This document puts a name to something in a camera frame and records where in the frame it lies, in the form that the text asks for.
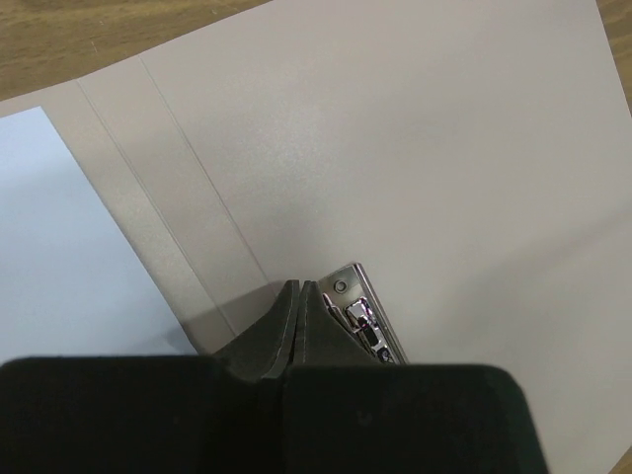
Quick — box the beige file folder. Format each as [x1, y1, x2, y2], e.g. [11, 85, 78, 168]
[1, 1, 631, 473]

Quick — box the white paper sheet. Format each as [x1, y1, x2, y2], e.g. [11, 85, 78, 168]
[1, 108, 195, 361]

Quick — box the metal folder clip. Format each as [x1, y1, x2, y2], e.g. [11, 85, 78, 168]
[318, 263, 409, 364]

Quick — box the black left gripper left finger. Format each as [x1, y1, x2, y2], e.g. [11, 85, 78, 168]
[1, 280, 300, 473]

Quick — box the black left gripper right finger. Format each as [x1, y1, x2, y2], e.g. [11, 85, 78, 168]
[283, 281, 548, 473]

